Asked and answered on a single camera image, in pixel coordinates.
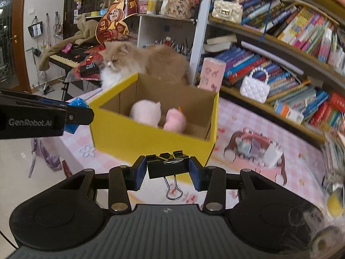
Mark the round pink plush toy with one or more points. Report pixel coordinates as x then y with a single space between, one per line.
145 113

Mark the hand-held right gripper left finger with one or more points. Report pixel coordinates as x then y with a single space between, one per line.
138 175

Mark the brown plush cloth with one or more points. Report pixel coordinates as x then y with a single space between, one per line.
83 32

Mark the pink printed box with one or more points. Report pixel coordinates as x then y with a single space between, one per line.
212 74

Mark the blue toy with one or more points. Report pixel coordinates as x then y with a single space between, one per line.
79 104

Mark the hanging tote bag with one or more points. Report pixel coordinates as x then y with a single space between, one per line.
58 25
35 29

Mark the small black box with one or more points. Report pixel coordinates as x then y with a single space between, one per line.
89 70

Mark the row of blue red books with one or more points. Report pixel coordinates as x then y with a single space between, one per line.
291 89

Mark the floor mop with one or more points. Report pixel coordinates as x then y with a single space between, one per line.
40 83

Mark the long row of colourful books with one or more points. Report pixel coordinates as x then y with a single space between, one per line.
302 29

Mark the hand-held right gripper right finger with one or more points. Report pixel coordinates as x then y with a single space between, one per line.
194 175

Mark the white shelf post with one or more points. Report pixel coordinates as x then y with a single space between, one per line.
200 32

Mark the grey fluffy fur thing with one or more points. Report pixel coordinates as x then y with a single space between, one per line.
304 221

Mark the black piano keyboard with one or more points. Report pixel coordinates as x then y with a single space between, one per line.
67 56

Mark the flat red foil sheet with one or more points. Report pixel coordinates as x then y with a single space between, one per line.
76 72

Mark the thick white lying book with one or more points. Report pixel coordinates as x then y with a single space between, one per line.
219 44

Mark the small pink item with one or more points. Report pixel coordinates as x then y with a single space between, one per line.
66 48

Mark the wooden bookshelf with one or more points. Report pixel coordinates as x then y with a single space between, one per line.
229 28

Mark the glass door wooden frame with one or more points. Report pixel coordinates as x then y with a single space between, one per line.
10 32

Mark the black binder clip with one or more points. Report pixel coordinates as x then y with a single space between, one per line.
167 170

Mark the pink plush toy orange tuft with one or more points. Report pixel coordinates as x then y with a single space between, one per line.
174 121

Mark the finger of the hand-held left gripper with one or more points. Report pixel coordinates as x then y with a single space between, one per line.
82 116
54 102

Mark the white bottle yellow label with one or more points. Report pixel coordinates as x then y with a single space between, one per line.
152 5

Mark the black keyboard stand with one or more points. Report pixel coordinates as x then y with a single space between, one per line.
66 86

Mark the fluffy orange white cat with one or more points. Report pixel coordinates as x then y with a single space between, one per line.
161 59

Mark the yellow cardboard box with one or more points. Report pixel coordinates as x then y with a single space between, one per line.
121 140

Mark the pink container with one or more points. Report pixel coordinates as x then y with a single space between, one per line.
142 6

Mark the floral rabbit doll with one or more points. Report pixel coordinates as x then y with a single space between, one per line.
178 2

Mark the group of pens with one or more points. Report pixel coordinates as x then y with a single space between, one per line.
172 44

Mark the red gold foil figure balloon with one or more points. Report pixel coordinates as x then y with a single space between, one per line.
113 21

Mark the stack of magazines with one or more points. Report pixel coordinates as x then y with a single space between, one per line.
337 153

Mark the white shelf unit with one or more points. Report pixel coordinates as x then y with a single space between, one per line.
151 32

